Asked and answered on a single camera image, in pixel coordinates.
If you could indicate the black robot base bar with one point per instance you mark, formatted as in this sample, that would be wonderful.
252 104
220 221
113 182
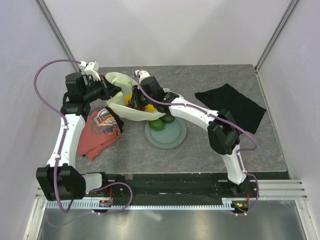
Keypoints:
170 188

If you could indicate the green avocado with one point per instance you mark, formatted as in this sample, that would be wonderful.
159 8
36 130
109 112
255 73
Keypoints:
168 119

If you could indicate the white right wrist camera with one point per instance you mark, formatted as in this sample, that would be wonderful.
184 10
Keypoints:
141 75

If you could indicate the red printed t-shirt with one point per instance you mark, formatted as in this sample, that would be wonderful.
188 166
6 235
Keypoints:
102 128

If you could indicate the light green plastic bag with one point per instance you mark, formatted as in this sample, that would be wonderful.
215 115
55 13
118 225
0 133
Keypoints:
118 105

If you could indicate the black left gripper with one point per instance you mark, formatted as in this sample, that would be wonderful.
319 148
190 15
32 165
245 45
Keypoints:
107 93

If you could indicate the green lime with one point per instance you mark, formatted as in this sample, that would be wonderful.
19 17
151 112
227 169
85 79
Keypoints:
156 125

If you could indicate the aluminium corner frame rail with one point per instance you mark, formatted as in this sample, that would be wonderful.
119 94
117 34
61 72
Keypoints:
276 33

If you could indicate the left aluminium frame post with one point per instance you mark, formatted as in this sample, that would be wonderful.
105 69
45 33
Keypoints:
46 13

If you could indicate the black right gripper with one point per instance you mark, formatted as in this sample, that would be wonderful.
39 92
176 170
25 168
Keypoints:
135 100

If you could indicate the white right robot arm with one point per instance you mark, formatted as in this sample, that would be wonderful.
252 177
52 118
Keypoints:
223 134

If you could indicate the yellow pear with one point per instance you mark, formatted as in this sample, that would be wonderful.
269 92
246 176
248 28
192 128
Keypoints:
149 108

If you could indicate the grey green plate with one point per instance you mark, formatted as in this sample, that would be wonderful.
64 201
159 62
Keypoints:
170 137

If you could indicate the yellow lemon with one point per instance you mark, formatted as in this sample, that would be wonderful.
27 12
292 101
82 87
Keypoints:
128 98

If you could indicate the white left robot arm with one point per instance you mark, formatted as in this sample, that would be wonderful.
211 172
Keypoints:
59 179

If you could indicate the black folded cloth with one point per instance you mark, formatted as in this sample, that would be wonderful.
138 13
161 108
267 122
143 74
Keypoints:
246 113

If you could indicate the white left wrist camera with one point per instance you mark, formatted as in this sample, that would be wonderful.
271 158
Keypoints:
90 69

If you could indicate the red grape bunch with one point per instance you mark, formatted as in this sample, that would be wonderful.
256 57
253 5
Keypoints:
139 108

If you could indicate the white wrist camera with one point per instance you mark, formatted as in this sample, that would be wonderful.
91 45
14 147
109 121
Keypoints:
141 75
90 69

